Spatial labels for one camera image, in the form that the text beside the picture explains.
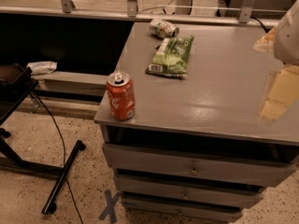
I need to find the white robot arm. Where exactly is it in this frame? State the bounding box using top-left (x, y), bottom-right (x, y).
top-left (253, 0), bottom-right (299, 121)

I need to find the green jalapeno chip bag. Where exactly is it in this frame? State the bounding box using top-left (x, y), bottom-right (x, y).
top-left (146, 35), bottom-right (194, 77)

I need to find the red cola can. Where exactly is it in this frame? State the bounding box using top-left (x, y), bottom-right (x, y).
top-left (107, 71), bottom-right (135, 120)

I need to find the grey drawer cabinet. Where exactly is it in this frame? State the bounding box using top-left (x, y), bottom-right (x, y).
top-left (93, 21), bottom-right (299, 224)

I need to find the top grey drawer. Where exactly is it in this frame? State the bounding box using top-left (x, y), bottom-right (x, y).
top-left (102, 144), bottom-right (297, 187)

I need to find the grey drawer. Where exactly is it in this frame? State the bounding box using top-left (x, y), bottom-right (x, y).
top-left (102, 144), bottom-right (297, 187)
top-left (114, 174), bottom-right (263, 208)
top-left (120, 193), bottom-right (244, 224)

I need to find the crushed white green can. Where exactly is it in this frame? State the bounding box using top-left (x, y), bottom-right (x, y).
top-left (149, 18), bottom-right (179, 38)

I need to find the middle grey drawer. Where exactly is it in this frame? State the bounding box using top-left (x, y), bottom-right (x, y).
top-left (114, 174), bottom-right (263, 208)

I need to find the bottom grey drawer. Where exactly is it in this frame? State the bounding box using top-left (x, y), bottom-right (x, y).
top-left (120, 193), bottom-right (244, 224)

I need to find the crumpled white wrapper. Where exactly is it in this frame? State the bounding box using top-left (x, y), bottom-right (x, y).
top-left (28, 61), bottom-right (57, 76)

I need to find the black metal stand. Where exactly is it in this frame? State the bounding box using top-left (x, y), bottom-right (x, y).
top-left (0, 64), bottom-right (86, 215)

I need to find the black cable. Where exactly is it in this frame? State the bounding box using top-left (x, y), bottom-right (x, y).
top-left (18, 66), bottom-right (84, 224)

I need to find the metal railing frame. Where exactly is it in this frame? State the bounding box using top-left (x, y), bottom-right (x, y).
top-left (0, 0), bottom-right (281, 28)

